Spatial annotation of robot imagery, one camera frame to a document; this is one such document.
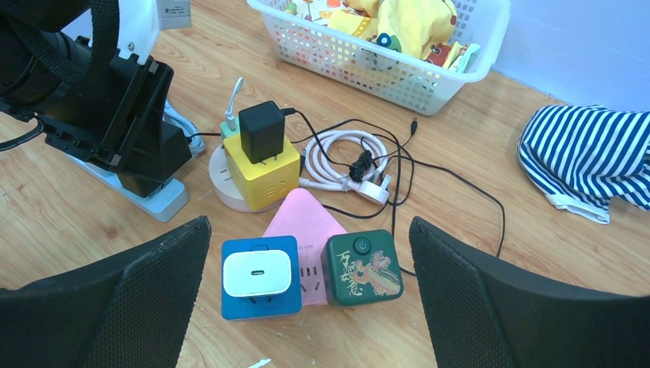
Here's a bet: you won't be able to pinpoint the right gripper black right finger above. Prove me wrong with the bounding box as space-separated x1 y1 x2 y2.
409 217 649 367

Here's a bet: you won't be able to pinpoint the green USB charger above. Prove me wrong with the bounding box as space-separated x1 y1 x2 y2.
219 77 244 138

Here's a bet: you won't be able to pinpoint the white power strip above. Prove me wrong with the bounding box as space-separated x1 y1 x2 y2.
68 154 190 223

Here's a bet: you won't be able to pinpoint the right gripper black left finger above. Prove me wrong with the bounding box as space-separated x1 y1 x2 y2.
1 216 211 367

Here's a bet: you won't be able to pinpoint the dark green adapter plug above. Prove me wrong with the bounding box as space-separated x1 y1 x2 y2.
321 229 404 308

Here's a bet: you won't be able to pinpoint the coiled pink cable with plug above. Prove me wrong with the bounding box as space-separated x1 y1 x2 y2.
298 129 393 206

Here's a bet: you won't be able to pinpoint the yellow cube socket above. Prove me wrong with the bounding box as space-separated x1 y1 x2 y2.
222 134 300 211

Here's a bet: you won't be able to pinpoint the black power adapter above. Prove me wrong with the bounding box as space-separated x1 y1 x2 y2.
238 100 286 164

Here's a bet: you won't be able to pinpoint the yellow patterned clothes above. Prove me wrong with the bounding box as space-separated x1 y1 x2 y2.
284 0 481 73

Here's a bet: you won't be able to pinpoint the thin black adapter cable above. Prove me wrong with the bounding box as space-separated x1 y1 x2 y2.
188 109 506 278

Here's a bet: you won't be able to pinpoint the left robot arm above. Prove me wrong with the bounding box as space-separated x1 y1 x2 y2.
1 1 192 197

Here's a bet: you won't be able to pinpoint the white cube charger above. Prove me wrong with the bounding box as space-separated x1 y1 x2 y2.
222 250 292 297

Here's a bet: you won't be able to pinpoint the white plastic basket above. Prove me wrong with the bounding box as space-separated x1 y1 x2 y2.
248 1 510 116

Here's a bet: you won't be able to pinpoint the blue cube socket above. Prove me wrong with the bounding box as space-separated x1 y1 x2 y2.
222 235 302 320

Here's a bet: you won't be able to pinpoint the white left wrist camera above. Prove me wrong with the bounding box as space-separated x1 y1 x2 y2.
117 0 191 65

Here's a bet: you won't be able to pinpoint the round pink power strip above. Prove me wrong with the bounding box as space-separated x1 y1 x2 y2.
208 144 254 213

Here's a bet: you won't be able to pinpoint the blue white striped cloth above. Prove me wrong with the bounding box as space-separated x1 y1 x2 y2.
517 105 649 224

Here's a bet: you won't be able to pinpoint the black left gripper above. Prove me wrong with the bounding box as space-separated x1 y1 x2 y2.
38 57 192 198

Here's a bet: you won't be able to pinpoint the pink triangular power strip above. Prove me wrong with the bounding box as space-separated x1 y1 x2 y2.
264 188 346 307

